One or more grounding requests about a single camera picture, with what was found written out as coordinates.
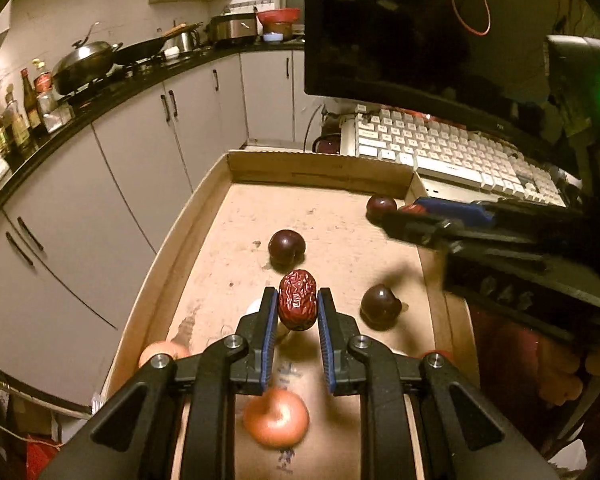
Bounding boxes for orange-red apple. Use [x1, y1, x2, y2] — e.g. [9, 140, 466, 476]
[242, 389, 311, 450]
[138, 341, 191, 368]

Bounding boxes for person's right hand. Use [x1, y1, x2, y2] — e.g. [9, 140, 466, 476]
[536, 339, 600, 407]

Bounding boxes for white kitchen base cabinets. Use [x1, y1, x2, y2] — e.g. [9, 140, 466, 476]
[0, 50, 306, 408]

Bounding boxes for shallow wooden tray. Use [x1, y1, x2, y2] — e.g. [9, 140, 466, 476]
[102, 149, 481, 480]

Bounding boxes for black frying pan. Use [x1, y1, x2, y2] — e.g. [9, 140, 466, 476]
[112, 22, 203, 67]

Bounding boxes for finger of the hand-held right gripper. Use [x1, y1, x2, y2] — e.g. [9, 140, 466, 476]
[380, 211, 462, 252]
[412, 197, 581, 227]

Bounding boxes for red bowl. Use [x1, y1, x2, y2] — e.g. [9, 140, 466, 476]
[256, 7, 302, 36]

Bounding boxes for steel rice cooker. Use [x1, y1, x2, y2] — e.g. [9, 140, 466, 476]
[207, 10, 260, 46]

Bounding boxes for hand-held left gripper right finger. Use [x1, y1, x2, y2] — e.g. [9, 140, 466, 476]
[316, 287, 563, 480]

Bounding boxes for steel wok with lid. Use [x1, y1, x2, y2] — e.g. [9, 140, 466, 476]
[52, 22, 123, 96]

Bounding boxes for steel kettle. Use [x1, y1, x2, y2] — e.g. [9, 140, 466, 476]
[172, 27, 203, 53]

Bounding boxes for black kitchen countertop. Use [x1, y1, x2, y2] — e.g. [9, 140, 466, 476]
[0, 40, 306, 236]

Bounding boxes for row of condiment bottles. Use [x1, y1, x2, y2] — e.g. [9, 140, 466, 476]
[0, 57, 76, 158]

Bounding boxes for black computer monitor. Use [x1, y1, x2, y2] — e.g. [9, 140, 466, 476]
[302, 0, 591, 161]

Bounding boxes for dark purple plum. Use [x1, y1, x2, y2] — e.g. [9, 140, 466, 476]
[366, 194, 398, 223]
[268, 229, 307, 268]
[360, 283, 402, 331]

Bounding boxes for white cable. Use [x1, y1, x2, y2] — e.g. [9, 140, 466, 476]
[306, 104, 327, 152]

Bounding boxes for white computer keyboard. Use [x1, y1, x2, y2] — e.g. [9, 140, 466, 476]
[352, 102, 568, 208]

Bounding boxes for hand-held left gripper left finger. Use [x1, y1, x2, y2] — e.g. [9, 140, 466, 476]
[37, 286, 281, 480]

